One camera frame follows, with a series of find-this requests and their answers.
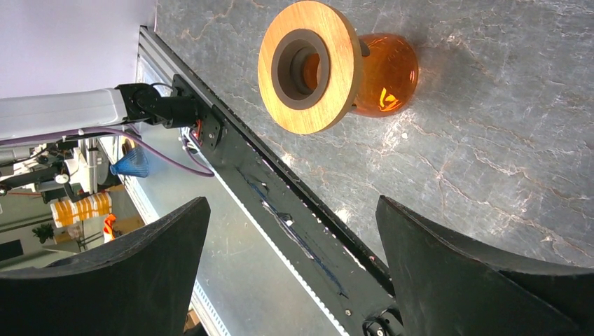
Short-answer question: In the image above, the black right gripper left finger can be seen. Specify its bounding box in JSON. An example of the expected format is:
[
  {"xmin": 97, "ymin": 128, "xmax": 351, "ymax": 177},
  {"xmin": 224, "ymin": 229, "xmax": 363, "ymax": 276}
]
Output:
[{"xmin": 1, "ymin": 197, "xmax": 210, "ymax": 335}]

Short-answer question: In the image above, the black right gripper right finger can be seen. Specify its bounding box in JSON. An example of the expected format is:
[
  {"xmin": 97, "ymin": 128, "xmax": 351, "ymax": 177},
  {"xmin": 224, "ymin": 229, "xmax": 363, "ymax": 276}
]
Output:
[{"xmin": 375, "ymin": 196, "xmax": 593, "ymax": 335}]

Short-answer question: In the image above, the wooden ring dripper holder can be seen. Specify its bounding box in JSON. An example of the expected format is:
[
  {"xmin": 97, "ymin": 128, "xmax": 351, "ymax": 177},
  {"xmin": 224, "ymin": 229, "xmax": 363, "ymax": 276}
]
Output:
[{"xmin": 258, "ymin": 1, "xmax": 363, "ymax": 134}]

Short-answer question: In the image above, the blue plastic dripper cone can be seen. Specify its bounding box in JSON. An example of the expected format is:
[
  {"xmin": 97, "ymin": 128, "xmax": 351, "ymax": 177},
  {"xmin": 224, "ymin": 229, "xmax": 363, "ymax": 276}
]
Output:
[{"xmin": 109, "ymin": 148, "xmax": 149, "ymax": 178}]

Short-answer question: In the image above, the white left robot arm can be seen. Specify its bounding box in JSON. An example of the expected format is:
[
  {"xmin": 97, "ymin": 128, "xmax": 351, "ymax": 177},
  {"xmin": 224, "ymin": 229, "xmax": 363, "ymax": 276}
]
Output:
[{"xmin": 1, "ymin": 83, "xmax": 207, "ymax": 146}]

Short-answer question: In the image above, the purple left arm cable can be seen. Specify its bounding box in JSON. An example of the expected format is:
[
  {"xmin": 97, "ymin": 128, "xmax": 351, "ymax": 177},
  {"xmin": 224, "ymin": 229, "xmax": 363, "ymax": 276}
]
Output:
[{"xmin": 0, "ymin": 127, "xmax": 215, "ymax": 178}]

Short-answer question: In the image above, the orange glass carafe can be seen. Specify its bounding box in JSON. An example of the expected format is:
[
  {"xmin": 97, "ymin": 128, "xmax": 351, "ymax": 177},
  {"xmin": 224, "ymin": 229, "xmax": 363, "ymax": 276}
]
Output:
[{"xmin": 352, "ymin": 34, "xmax": 418, "ymax": 117}]

